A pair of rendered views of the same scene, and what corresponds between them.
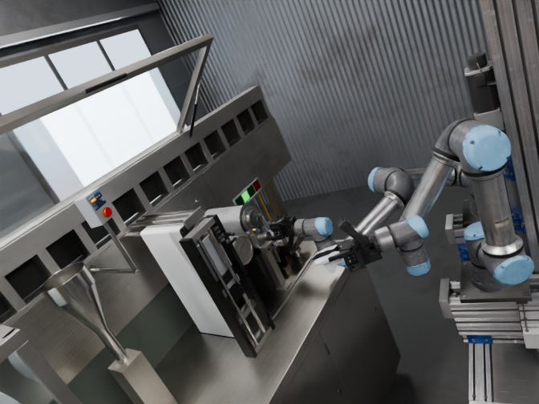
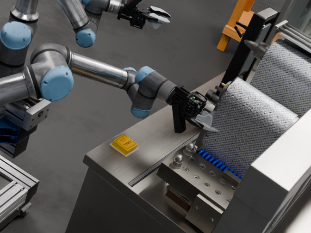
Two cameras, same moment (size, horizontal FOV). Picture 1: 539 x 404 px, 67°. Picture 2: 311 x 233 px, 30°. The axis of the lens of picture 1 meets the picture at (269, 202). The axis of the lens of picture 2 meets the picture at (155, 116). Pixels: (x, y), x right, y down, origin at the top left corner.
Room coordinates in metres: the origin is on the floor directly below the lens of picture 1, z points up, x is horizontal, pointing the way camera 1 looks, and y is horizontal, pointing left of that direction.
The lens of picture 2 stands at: (3.25, -0.69, 2.22)
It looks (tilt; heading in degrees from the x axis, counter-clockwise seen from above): 34 degrees down; 160
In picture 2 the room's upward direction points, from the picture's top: 23 degrees clockwise
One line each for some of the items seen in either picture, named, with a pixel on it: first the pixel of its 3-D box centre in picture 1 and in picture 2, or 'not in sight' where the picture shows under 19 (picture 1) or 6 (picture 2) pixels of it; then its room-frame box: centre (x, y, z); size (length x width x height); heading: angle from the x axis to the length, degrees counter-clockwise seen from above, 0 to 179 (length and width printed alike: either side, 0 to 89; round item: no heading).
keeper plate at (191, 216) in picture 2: not in sight; (203, 215); (1.96, 0.06, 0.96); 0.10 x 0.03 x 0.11; 48
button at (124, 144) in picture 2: not in sight; (125, 144); (1.60, -0.18, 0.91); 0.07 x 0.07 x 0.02; 48
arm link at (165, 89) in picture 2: (301, 228); (168, 92); (1.55, -0.08, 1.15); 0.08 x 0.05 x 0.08; 138
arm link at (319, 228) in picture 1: (318, 228); (151, 81); (1.50, -0.14, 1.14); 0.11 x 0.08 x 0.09; 48
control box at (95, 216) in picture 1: (96, 207); not in sight; (1.25, 0.49, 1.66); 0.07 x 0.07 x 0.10; 66
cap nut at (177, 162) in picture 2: not in sight; (178, 160); (1.81, -0.04, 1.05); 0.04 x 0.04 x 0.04
